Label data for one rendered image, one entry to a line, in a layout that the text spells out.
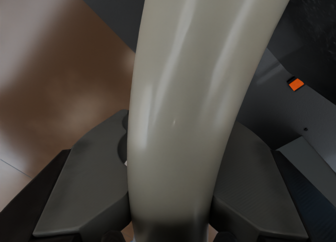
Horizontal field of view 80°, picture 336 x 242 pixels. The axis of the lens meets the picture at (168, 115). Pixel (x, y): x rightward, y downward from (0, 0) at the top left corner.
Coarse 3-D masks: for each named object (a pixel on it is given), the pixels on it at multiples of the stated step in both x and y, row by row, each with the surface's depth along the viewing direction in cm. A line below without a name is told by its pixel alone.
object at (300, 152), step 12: (288, 144) 112; (300, 144) 107; (288, 156) 107; (300, 156) 103; (312, 156) 98; (300, 168) 98; (312, 168) 94; (324, 168) 91; (312, 180) 91; (324, 180) 87; (324, 192) 84
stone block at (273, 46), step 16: (304, 0) 28; (320, 0) 25; (288, 16) 37; (304, 16) 31; (320, 16) 27; (288, 32) 42; (304, 32) 35; (320, 32) 30; (272, 48) 64; (288, 48) 49; (304, 48) 40; (320, 48) 34; (288, 64) 60; (304, 64) 47; (320, 64) 38; (304, 80) 56; (320, 80) 44
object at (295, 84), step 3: (291, 78) 94; (294, 78) 93; (288, 81) 94; (291, 81) 94; (294, 81) 94; (297, 81) 93; (300, 81) 93; (291, 84) 94; (294, 84) 94; (297, 84) 94; (300, 84) 94; (303, 84) 94; (291, 87) 95; (294, 87) 95; (297, 87) 95; (300, 87) 95; (294, 90) 96
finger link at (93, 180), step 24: (120, 120) 11; (96, 144) 9; (120, 144) 10; (72, 168) 8; (96, 168) 8; (120, 168) 8; (72, 192) 7; (96, 192) 7; (120, 192) 7; (48, 216) 6; (72, 216) 6; (96, 216) 6; (120, 216) 7; (96, 240) 6
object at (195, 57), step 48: (192, 0) 3; (240, 0) 3; (288, 0) 4; (144, 48) 4; (192, 48) 4; (240, 48) 4; (144, 96) 5; (192, 96) 4; (240, 96) 5; (144, 144) 5; (192, 144) 5; (144, 192) 6; (192, 192) 5; (144, 240) 7; (192, 240) 7
